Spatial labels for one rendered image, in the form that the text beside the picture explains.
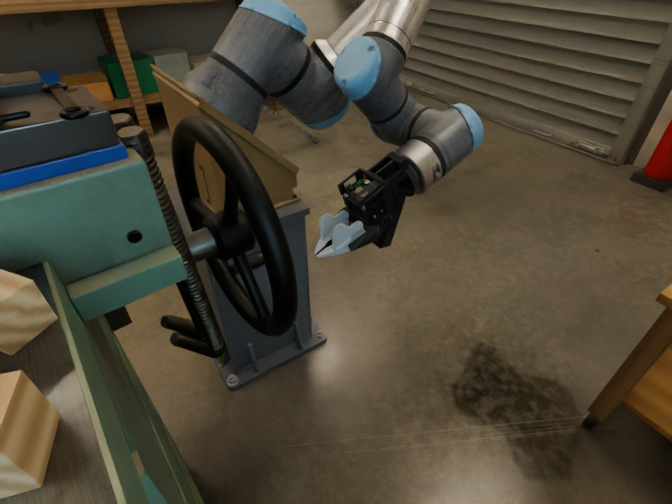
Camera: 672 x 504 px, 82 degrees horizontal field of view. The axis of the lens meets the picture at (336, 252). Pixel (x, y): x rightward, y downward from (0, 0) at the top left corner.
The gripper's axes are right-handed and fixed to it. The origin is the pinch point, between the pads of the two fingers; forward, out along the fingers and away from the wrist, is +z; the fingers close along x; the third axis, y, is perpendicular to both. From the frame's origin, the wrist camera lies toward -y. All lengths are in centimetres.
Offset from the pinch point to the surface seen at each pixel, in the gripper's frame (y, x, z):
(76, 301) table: 28.1, 10.8, 24.3
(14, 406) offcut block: 36, 26, 24
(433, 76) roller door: -140, -197, -225
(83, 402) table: 31.6, 24.1, 23.7
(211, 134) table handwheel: 30.3, 4.4, 6.1
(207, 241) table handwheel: 19.1, 3.2, 13.1
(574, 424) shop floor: -86, 39, -33
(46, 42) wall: -11, -320, 13
